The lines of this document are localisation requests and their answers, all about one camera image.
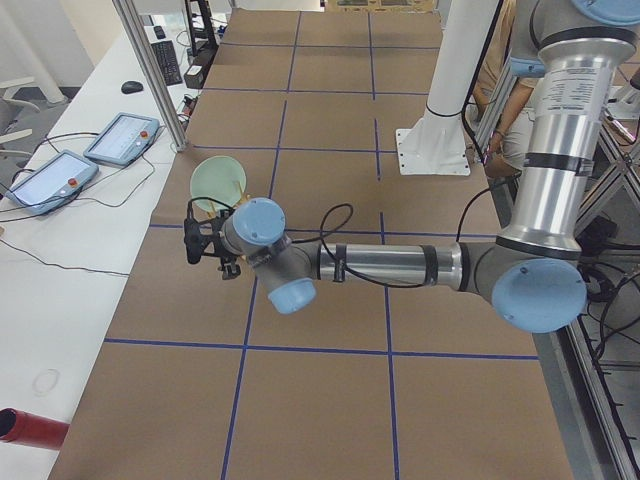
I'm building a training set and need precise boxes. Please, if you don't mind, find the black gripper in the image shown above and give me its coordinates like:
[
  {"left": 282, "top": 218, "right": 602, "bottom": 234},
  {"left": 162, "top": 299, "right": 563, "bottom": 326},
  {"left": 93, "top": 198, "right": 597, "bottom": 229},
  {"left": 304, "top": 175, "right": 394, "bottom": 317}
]
[{"left": 199, "top": 217, "right": 241, "bottom": 280}]

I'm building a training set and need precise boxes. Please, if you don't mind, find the wooden dish rack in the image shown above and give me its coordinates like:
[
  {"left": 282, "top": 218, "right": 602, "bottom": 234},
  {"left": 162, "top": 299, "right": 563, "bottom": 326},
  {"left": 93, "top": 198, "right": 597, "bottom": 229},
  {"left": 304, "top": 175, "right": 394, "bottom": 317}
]
[{"left": 197, "top": 180, "right": 250, "bottom": 218}]

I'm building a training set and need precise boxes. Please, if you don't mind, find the dark box on desk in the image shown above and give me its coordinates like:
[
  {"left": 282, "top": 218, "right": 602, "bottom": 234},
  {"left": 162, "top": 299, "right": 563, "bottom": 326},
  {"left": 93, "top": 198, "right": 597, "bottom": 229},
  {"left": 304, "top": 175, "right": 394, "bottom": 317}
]
[{"left": 183, "top": 65, "right": 205, "bottom": 90}]

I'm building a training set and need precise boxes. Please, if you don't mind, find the far teach pendant tablet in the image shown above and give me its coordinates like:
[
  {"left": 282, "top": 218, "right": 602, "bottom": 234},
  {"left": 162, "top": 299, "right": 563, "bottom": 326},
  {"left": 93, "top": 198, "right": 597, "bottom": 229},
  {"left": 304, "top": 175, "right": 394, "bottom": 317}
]
[{"left": 83, "top": 112, "right": 160, "bottom": 166}]

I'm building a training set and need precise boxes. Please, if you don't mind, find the pale green plate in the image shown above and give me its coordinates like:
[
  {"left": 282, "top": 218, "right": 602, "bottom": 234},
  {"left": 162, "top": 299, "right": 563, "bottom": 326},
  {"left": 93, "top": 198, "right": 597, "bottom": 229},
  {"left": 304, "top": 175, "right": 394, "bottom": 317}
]
[{"left": 190, "top": 156, "right": 247, "bottom": 200}]

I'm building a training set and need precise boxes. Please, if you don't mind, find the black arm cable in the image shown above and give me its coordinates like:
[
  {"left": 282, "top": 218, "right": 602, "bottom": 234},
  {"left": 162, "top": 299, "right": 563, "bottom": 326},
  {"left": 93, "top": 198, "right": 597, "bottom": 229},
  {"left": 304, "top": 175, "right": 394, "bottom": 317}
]
[{"left": 319, "top": 202, "right": 501, "bottom": 289}]

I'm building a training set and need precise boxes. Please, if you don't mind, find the red cylinder tube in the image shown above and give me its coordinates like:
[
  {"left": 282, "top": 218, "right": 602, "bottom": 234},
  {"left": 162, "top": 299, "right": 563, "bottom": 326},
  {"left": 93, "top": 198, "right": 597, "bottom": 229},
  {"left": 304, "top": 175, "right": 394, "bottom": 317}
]
[{"left": 1, "top": 408, "right": 70, "bottom": 450}]

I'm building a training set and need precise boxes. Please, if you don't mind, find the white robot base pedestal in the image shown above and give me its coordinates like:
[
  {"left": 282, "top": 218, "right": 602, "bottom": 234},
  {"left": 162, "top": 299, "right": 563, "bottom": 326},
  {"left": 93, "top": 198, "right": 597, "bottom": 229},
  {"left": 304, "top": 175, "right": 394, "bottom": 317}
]
[{"left": 396, "top": 0, "right": 501, "bottom": 176}]

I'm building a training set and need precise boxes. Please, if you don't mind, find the aluminium frame post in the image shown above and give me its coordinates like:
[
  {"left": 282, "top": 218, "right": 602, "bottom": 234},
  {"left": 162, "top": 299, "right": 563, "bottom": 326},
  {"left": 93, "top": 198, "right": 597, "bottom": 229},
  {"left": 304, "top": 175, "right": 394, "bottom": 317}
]
[{"left": 112, "top": 0, "right": 187, "bottom": 152}]

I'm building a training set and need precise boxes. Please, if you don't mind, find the seated person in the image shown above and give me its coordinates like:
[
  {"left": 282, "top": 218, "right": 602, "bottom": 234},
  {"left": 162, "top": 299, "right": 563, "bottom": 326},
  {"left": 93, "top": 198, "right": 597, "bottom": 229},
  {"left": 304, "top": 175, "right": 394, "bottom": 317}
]
[{"left": 472, "top": 0, "right": 539, "bottom": 179}]

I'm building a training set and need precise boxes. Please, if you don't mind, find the black keyboard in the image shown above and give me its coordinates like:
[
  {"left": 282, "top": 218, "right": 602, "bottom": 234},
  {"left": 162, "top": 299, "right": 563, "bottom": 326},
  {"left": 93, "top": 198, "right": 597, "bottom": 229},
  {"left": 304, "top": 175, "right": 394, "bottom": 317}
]
[{"left": 151, "top": 40, "right": 182, "bottom": 86}]

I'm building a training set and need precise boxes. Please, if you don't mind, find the near teach pendant tablet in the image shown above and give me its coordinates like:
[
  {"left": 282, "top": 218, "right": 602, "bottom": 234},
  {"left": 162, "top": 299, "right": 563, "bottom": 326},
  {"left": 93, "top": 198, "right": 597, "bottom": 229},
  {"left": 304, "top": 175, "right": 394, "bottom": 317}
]
[{"left": 6, "top": 150, "right": 99, "bottom": 215}]

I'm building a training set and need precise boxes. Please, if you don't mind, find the teach pendant tablet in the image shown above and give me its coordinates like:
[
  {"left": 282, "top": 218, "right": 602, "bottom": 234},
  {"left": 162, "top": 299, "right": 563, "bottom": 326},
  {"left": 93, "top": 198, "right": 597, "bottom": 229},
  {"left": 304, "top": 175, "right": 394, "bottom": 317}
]
[
  {"left": 83, "top": 112, "right": 160, "bottom": 166},
  {"left": 6, "top": 150, "right": 99, "bottom": 215}
]

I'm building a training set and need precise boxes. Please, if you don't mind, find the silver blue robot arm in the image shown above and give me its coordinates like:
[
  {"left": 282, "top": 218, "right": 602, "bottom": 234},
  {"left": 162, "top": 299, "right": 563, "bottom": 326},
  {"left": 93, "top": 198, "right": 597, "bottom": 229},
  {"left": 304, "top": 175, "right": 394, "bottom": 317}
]
[{"left": 190, "top": 1, "right": 639, "bottom": 333}]

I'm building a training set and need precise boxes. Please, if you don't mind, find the black computer mouse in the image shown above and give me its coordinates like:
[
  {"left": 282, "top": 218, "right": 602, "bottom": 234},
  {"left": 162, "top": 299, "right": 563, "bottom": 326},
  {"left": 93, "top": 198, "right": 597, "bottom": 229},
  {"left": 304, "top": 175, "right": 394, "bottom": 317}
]
[{"left": 120, "top": 80, "right": 144, "bottom": 95}]

